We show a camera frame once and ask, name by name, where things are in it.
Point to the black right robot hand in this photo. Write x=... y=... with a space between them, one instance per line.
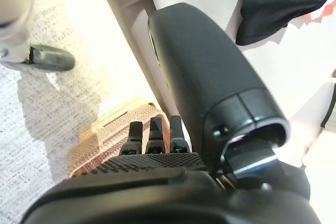
x=199 y=77

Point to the black garment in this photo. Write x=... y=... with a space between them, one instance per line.
x=283 y=3

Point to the white garment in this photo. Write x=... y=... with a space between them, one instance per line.
x=315 y=58

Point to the orange garment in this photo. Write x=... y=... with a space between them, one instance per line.
x=329 y=10

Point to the woven wicker laundry basket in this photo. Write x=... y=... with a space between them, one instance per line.
x=105 y=142

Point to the black right robot foot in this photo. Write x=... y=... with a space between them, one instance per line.
x=55 y=57

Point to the grey patterned area rug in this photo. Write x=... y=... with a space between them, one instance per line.
x=52 y=103

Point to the silver right robot leg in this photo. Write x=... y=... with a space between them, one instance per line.
x=15 y=11

